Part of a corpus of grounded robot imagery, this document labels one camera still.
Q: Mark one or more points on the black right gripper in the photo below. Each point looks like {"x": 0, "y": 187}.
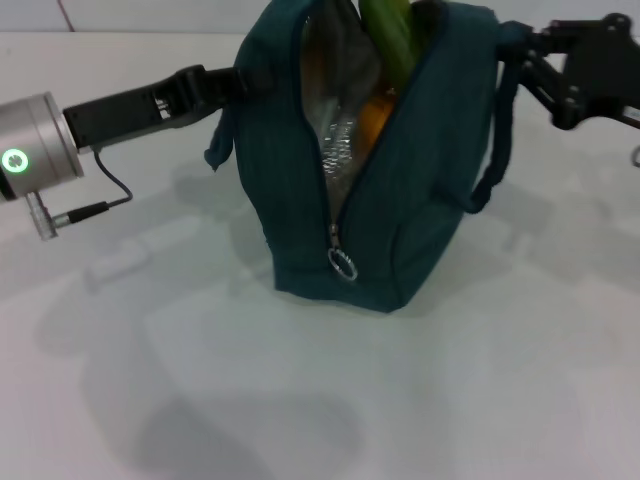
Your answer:
{"x": 605, "y": 70}

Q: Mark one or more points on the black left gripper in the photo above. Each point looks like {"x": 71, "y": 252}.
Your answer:
{"x": 130, "y": 112}

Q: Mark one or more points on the orange yellow pear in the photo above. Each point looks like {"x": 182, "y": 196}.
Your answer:
{"x": 377, "y": 115}

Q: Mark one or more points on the green cucumber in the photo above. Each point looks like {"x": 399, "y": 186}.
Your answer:
{"x": 390, "y": 35}

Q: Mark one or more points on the dark teal insulated lunch bag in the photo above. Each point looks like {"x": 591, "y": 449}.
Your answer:
{"x": 425, "y": 200}

